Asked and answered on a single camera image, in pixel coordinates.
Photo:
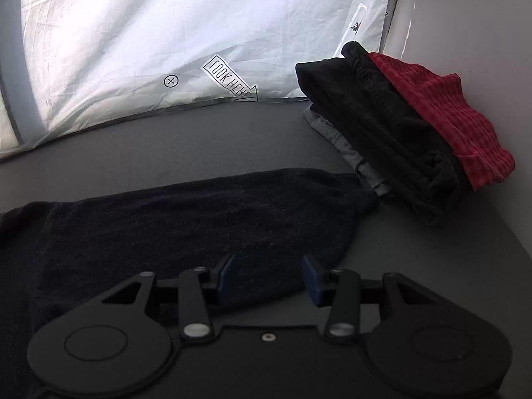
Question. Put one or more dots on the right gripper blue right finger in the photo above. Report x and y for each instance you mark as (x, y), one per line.
(337, 289)

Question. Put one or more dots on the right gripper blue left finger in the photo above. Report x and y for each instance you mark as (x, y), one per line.
(201, 291)

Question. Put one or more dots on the navy blue knit sweater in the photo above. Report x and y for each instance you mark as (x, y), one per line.
(57, 255)

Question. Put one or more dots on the black folded garment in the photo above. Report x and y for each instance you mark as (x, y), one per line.
(426, 179)

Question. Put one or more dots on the red striped folded garment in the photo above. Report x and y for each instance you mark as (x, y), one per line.
(440, 101)

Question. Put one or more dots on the white printed curtain sheet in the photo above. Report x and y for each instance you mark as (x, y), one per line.
(70, 65)

